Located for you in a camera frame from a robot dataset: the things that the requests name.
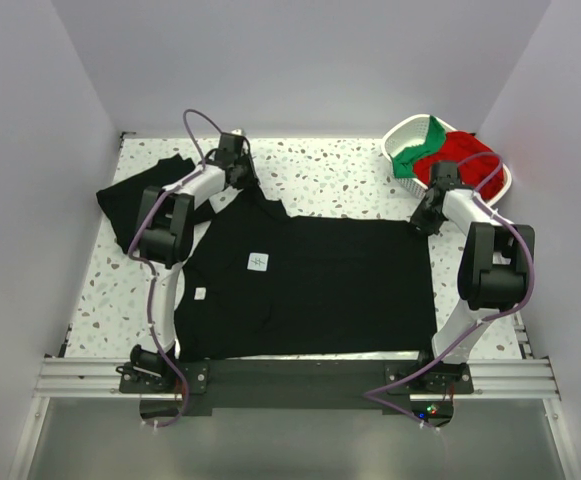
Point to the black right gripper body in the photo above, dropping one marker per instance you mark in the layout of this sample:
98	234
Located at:
424	216

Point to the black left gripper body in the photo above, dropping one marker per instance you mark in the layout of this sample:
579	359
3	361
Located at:
245	175

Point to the black t-shirt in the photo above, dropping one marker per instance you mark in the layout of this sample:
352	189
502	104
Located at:
121	202
261	282

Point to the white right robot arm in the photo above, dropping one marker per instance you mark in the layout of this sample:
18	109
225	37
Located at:
496	274

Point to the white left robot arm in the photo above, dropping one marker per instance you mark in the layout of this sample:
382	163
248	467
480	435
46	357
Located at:
165	237

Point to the green t-shirt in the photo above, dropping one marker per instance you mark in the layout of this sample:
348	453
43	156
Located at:
415	141

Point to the red t-shirt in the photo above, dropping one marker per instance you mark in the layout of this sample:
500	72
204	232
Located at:
458	146

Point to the folded black t-shirt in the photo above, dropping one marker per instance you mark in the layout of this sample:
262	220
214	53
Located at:
121	202

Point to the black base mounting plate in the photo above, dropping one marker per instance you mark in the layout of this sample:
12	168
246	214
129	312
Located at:
168	388

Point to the aluminium frame rail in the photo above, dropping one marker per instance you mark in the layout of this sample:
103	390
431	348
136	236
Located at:
492	379

